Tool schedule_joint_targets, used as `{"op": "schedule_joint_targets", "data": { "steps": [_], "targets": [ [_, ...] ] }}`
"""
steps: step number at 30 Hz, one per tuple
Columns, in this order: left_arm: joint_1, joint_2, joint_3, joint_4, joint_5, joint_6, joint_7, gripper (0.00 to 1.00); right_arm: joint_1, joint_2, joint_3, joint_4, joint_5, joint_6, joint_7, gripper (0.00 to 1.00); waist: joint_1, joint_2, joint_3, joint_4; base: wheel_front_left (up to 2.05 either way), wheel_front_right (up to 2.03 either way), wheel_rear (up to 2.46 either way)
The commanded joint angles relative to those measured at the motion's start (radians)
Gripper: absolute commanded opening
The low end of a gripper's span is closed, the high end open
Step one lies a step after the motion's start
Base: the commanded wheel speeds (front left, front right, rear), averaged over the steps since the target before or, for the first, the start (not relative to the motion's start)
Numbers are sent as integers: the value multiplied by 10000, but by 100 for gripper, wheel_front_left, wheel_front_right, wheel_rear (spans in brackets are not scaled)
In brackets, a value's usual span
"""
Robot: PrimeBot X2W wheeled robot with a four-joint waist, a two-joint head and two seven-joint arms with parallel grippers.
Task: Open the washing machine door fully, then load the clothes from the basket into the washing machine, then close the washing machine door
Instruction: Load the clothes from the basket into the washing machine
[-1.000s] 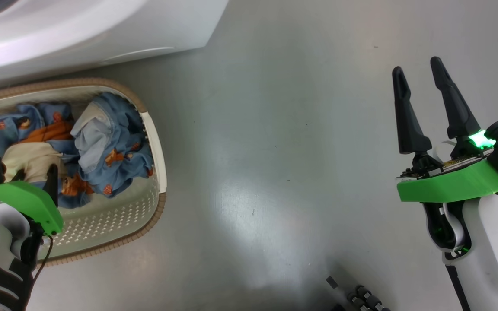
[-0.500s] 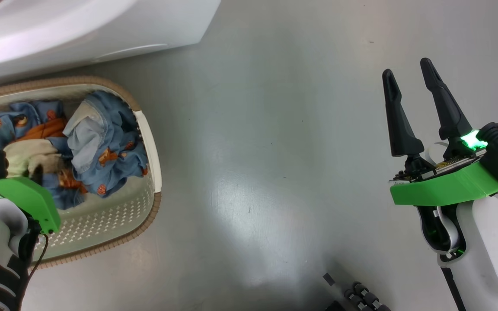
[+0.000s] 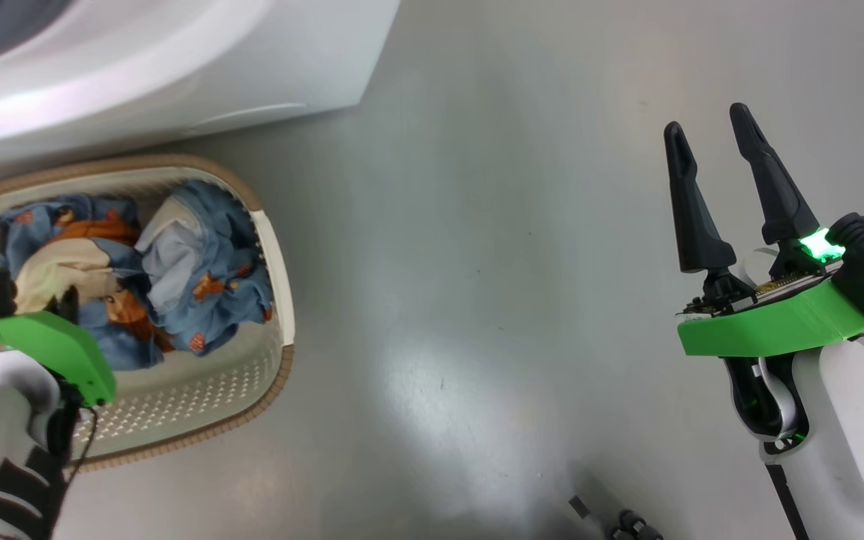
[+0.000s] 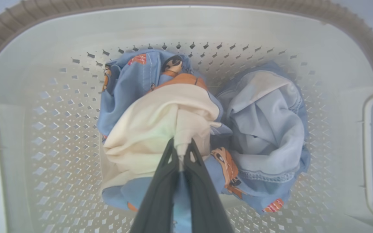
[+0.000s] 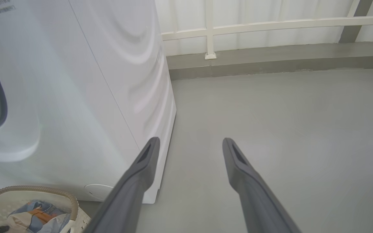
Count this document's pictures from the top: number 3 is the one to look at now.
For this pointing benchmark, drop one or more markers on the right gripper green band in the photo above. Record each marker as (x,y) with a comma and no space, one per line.
(769,326)

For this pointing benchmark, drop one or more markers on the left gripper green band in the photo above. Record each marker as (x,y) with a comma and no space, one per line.
(64,345)

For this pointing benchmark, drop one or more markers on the blue patterned garment cream lining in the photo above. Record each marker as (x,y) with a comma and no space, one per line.
(79,262)

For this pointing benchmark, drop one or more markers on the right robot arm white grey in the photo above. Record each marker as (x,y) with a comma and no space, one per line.
(852,450)

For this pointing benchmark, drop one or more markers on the cream perforated laundry basket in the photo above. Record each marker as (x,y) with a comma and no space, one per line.
(199,397)

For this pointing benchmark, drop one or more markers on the white front-load washing machine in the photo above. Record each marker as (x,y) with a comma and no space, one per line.
(177,60)

